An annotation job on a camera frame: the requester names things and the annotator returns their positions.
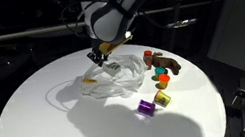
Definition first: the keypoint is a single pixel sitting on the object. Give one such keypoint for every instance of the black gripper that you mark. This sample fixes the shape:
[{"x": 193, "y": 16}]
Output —
[{"x": 96, "y": 55}]

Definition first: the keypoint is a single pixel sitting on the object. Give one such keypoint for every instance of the yellow toy bottle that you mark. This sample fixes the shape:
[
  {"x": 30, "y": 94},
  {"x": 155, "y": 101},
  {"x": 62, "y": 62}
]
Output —
[{"x": 89, "y": 81}]

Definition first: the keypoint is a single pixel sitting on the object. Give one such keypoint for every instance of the red-lid brown jar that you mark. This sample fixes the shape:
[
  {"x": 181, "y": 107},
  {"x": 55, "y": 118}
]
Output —
[{"x": 148, "y": 60}]

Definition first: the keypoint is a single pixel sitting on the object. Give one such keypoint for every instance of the teal-lid play dough tub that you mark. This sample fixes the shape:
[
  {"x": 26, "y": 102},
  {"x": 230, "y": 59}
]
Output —
[{"x": 160, "y": 71}]

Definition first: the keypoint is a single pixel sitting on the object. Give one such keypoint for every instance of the orange-lid yellow play dough tub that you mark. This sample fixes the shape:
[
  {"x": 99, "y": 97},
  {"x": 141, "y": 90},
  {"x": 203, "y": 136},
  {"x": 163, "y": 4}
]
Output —
[{"x": 164, "y": 80}]

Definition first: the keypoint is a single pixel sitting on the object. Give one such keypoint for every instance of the brown plush dog toy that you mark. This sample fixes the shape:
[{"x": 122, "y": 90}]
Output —
[{"x": 167, "y": 63}]

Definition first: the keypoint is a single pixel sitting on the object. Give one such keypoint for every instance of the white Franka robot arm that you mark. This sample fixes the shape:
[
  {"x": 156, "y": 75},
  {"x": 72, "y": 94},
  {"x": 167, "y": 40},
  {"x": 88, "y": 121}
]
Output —
[{"x": 109, "y": 13}]

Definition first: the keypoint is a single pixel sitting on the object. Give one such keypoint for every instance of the white plastic bag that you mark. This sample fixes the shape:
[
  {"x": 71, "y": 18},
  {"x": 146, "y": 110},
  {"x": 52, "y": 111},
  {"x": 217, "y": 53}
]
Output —
[{"x": 121, "y": 82}]

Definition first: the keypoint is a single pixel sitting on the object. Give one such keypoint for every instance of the horizontal metal railing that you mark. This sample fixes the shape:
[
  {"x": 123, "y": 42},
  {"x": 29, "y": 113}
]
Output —
[{"x": 21, "y": 34}]

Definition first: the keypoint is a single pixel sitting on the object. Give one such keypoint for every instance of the black hand tool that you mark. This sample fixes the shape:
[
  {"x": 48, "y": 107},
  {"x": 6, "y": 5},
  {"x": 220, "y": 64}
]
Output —
[{"x": 240, "y": 93}]

